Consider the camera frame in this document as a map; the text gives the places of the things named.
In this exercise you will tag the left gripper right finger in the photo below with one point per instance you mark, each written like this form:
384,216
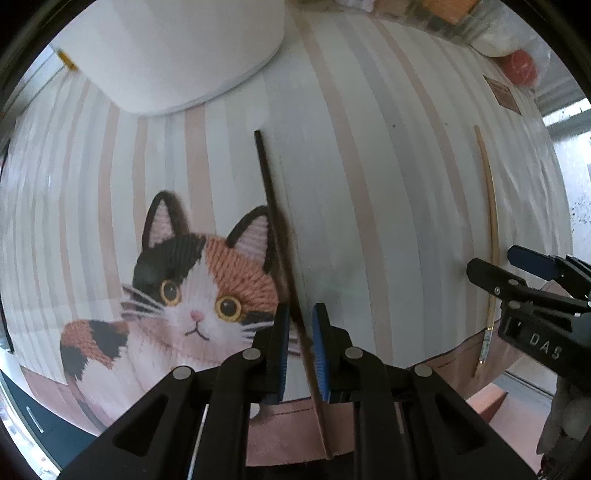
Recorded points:
407,423

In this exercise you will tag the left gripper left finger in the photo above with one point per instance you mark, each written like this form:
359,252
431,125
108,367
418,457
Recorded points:
193,425

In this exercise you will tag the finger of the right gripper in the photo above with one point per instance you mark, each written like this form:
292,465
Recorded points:
509,287
547,267

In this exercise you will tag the red tomato in bag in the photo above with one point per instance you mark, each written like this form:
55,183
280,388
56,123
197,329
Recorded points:
520,68

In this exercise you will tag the white plastic bag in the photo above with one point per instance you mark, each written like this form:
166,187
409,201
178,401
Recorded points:
501,37

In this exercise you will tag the clear plastic organizer tray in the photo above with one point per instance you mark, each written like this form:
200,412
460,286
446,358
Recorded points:
449,19

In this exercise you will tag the beige utensil holder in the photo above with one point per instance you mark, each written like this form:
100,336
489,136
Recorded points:
158,57

